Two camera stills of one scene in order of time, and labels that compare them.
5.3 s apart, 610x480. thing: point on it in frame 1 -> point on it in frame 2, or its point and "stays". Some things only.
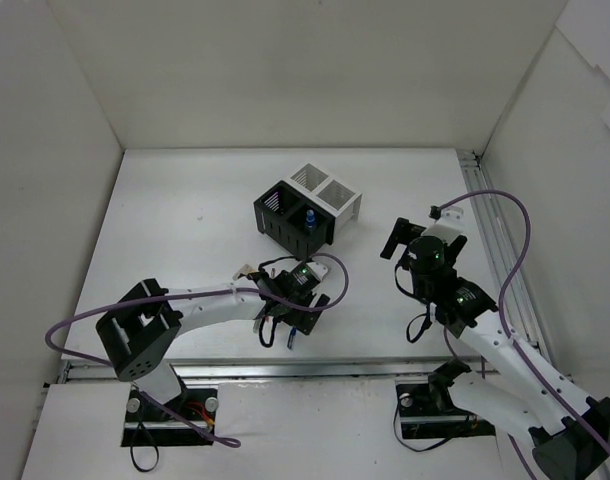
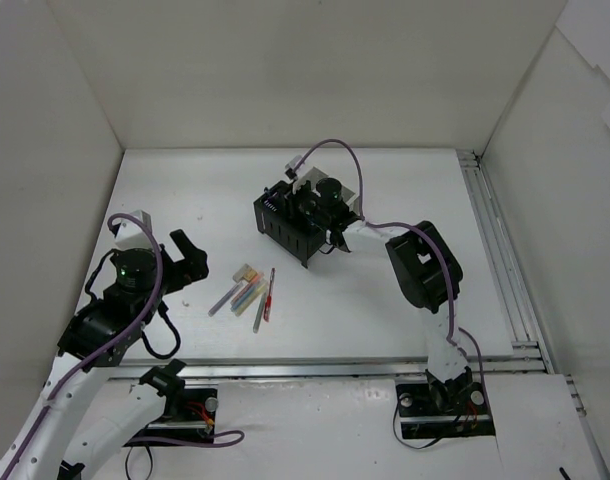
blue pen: (291, 337) -> (269, 199)
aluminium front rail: (288, 371) stays
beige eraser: (245, 269) stays
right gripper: (400, 235) -> (295, 203)
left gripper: (299, 313) -> (178, 265)
